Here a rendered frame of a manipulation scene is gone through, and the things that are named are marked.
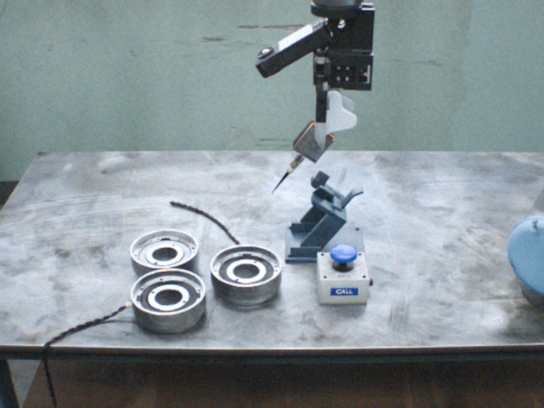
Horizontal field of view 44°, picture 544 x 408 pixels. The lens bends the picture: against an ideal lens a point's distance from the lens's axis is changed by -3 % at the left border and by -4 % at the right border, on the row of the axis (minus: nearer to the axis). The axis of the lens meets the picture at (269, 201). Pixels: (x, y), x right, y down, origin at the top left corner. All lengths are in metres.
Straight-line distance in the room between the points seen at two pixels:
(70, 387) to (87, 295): 0.27
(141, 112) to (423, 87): 1.07
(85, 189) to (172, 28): 1.31
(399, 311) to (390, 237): 0.20
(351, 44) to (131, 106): 1.79
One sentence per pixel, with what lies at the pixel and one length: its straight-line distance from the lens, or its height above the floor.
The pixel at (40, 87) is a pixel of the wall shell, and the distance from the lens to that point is 2.74.
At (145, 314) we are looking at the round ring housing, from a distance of 0.95.
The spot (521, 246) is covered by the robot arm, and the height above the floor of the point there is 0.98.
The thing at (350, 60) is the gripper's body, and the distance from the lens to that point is 0.96.
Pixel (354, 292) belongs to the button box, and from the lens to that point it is 1.00.
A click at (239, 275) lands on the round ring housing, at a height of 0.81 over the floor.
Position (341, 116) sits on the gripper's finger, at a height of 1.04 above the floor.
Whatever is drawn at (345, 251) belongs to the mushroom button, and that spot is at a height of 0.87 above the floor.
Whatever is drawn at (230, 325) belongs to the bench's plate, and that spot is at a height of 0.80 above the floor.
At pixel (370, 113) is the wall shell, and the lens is 2.67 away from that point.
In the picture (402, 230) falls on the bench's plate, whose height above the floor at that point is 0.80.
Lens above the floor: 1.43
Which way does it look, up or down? 30 degrees down
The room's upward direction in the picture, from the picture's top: straight up
